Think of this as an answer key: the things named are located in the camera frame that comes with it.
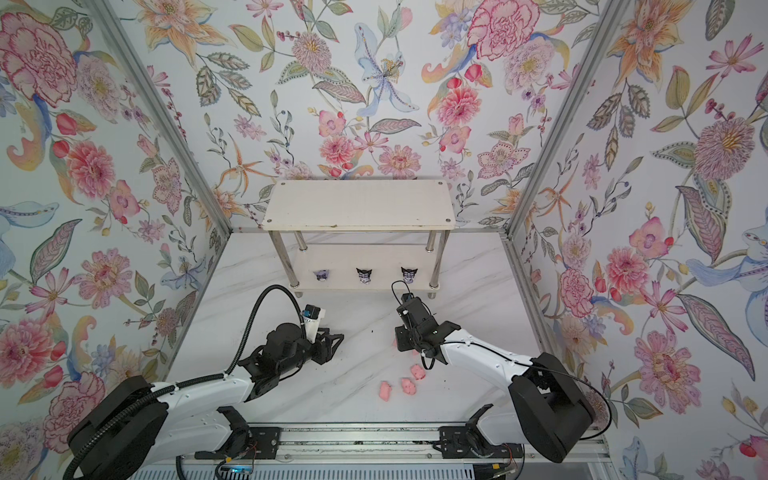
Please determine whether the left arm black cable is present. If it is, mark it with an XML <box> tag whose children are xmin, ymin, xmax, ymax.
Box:
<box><xmin>62</xmin><ymin>284</ymin><xmax>304</xmax><ymax>480</ymax></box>

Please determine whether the purple black kuromi toy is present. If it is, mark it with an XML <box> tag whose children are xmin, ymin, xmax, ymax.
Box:
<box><xmin>356</xmin><ymin>268</ymin><xmax>373</xmax><ymax>285</ymax></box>

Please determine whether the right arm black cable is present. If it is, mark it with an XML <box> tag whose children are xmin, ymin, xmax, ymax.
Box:
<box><xmin>391</xmin><ymin>279</ymin><xmax>614</xmax><ymax>442</ymax></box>

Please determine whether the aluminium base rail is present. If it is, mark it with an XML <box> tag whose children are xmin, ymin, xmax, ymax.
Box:
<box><xmin>137</xmin><ymin>421</ymin><xmax>613</xmax><ymax>466</ymax></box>

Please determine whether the white two-tier shelf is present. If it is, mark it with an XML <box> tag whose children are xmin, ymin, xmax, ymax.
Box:
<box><xmin>263</xmin><ymin>180</ymin><xmax>457</xmax><ymax>297</ymax></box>

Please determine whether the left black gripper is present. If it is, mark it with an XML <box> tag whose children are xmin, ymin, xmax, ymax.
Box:
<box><xmin>277</xmin><ymin>331</ymin><xmax>347</xmax><ymax>378</ymax></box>

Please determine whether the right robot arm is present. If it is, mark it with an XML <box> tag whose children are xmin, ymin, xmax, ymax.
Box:
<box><xmin>395</xmin><ymin>293</ymin><xmax>597</xmax><ymax>463</ymax></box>

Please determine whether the black kuromi toy figure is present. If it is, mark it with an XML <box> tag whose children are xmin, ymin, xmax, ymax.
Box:
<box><xmin>401</xmin><ymin>267</ymin><xmax>418</xmax><ymax>285</ymax></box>

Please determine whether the small purple kuromi toy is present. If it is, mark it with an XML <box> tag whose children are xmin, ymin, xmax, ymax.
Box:
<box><xmin>313</xmin><ymin>269</ymin><xmax>330</xmax><ymax>282</ymax></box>

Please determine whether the pink pig toy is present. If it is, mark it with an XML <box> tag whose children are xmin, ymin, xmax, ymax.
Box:
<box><xmin>378</xmin><ymin>381</ymin><xmax>392</xmax><ymax>402</ymax></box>
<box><xmin>410</xmin><ymin>365</ymin><xmax>426</xmax><ymax>380</ymax></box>
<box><xmin>401</xmin><ymin>378</ymin><xmax>417</xmax><ymax>396</ymax></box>

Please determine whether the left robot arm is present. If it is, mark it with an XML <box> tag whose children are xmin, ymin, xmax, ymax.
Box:
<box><xmin>64</xmin><ymin>323</ymin><xmax>344</xmax><ymax>479</ymax></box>

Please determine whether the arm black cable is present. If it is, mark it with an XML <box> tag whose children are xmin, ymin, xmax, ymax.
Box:
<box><xmin>391</xmin><ymin>279</ymin><xmax>614</xmax><ymax>442</ymax></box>
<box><xmin>62</xmin><ymin>284</ymin><xmax>304</xmax><ymax>480</ymax></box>

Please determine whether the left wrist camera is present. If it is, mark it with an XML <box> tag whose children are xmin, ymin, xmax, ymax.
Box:
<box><xmin>302</xmin><ymin>304</ymin><xmax>325</xmax><ymax>343</ymax></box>

